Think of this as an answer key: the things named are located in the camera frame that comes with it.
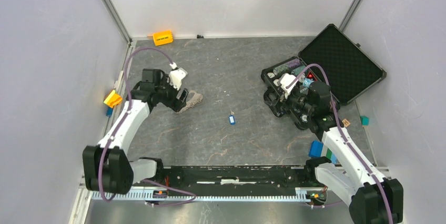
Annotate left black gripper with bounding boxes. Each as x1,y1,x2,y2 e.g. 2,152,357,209
155,74,189,113

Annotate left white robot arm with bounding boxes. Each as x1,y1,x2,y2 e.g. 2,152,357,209
82,68,189,195

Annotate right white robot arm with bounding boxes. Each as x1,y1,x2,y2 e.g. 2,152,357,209
263,81,404,223

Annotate blue key tag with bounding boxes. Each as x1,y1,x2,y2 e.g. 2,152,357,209
228,112,236,125

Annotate orange block at back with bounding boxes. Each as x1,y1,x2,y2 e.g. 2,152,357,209
152,30,174,46

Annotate orange block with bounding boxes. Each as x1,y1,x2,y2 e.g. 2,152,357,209
152,30,174,46
103,89,123,108

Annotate blue green toy bricks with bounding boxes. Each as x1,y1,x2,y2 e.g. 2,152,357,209
308,140,338,164

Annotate orange block at left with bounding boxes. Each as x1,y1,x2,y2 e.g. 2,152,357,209
103,89,123,108

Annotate black poker chip case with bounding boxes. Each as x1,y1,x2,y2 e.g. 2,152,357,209
261,24,387,118

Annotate small blue block left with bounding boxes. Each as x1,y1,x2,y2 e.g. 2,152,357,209
106,107,113,117

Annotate wooden letter cube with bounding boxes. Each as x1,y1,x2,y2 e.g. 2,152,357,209
342,119,350,127

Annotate teal cube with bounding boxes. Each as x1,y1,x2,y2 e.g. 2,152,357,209
360,115,369,126

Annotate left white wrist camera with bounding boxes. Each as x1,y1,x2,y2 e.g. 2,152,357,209
168,62,188,90

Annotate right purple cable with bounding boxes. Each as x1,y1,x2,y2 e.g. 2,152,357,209
289,63,394,224

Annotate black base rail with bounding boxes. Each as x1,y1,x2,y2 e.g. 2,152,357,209
156,165,324,197

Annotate white toothed cable rail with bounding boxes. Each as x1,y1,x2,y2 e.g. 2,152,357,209
91,187,328,202

